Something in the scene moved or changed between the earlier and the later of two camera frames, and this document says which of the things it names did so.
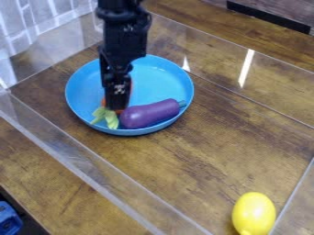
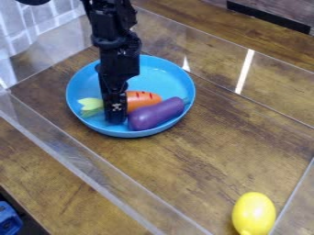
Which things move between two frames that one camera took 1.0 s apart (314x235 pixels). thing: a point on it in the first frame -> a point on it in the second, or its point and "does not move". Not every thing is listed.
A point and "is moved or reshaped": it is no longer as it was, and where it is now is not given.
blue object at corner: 10,223 does not move
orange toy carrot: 107,114 is moved or reshaped
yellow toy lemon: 252,213 does not move
